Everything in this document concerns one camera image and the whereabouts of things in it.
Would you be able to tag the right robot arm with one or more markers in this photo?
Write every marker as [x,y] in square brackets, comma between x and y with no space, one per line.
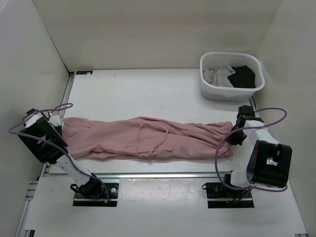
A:
[269,163]

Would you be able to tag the grey garment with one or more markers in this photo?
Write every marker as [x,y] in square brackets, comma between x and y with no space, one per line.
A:
[219,76]

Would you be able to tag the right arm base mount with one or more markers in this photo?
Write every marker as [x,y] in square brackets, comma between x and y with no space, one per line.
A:
[220,197]

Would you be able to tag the aluminium frame rail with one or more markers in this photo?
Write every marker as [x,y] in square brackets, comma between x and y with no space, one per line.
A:
[156,198]

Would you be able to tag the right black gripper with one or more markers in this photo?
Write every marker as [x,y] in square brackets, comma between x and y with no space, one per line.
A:
[235,140]

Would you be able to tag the white laundry basket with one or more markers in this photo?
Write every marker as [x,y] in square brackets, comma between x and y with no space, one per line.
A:
[219,59]

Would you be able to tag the pink trousers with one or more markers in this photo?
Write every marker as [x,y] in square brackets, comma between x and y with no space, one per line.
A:
[145,138]

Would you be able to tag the blue label sticker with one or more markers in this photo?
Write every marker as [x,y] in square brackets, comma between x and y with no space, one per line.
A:
[84,72]

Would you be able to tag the black garment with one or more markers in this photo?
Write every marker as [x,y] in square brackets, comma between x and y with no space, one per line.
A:
[243,77]

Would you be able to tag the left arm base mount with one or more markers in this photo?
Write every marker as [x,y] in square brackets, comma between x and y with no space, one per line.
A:
[100,199]

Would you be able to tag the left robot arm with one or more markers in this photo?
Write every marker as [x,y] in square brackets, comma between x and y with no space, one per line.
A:
[42,136]

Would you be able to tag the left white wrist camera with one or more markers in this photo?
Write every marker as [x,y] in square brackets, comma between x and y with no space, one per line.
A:
[56,121]

